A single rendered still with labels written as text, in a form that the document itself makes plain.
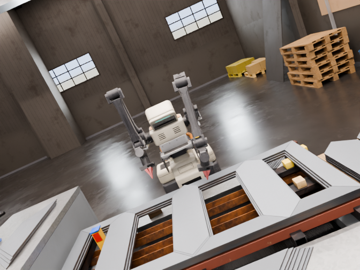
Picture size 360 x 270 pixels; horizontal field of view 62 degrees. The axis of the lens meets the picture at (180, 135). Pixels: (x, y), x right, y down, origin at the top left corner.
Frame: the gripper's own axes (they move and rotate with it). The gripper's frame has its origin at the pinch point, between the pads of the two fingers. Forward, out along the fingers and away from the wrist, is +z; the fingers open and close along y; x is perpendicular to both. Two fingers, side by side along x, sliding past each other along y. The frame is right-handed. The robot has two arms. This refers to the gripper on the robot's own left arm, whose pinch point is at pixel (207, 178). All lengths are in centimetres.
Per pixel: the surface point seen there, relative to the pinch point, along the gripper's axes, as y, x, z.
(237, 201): 15.5, -7.3, 15.6
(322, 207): 42, -62, -5
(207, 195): -0.3, 19.7, 21.7
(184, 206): -17.2, -15.3, 8.5
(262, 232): 15, -62, 2
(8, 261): -111, -37, 11
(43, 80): -491, 999, -82
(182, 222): -18.7, -31.5, 8.9
